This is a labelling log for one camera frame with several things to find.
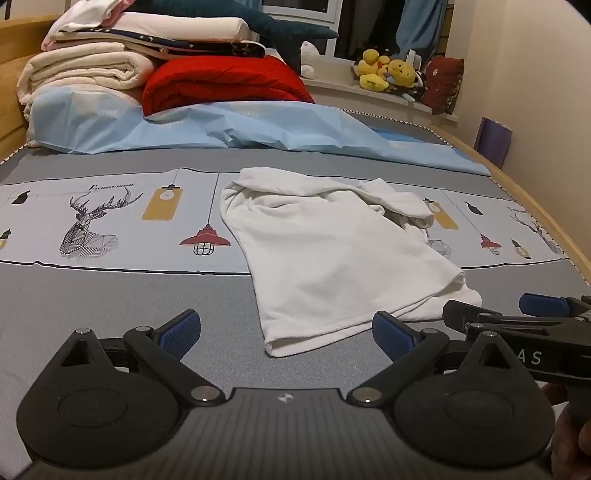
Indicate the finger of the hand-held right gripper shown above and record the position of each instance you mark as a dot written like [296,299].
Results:
[466,313]
[545,303]

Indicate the light blue sheet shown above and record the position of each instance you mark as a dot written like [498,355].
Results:
[184,129]

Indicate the white small garment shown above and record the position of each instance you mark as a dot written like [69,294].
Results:
[332,258]

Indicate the purple bag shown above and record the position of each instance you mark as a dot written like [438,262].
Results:
[493,143]

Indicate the yellow plush toy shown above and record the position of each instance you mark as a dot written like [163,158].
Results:
[375,59]
[373,83]
[401,73]

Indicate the wooden headboard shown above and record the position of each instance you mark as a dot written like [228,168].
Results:
[23,78]

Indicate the white window sill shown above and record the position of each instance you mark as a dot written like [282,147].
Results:
[341,90]

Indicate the dark teal shark plush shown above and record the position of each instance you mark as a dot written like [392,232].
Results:
[221,14]

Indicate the white folded quilt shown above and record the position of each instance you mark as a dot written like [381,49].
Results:
[184,27]

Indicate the white pink-edged blanket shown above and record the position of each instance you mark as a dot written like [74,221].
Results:
[87,18]

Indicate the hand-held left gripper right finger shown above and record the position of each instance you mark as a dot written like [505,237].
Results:
[390,333]

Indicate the window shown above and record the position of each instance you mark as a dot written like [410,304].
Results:
[323,23]

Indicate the small white plush toy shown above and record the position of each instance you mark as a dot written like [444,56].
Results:
[308,57]

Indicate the cream folded blanket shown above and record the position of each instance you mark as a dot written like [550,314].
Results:
[78,69]

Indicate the wooden bed frame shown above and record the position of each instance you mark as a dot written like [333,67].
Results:
[531,203]

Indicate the person's right hand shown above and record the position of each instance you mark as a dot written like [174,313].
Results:
[572,438]

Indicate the navy star-patterned blanket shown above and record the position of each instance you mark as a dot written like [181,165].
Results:
[194,46]

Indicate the red folded blanket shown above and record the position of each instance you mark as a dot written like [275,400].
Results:
[226,85]

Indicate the dark red plush cushion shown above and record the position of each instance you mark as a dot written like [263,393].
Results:
[443,83]

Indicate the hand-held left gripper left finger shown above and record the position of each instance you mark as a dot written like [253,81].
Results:
[178,333]

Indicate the blue curtain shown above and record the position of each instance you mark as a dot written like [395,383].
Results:
[425,27]

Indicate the printed grey bed sheet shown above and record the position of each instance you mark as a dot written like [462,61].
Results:
[138,295]

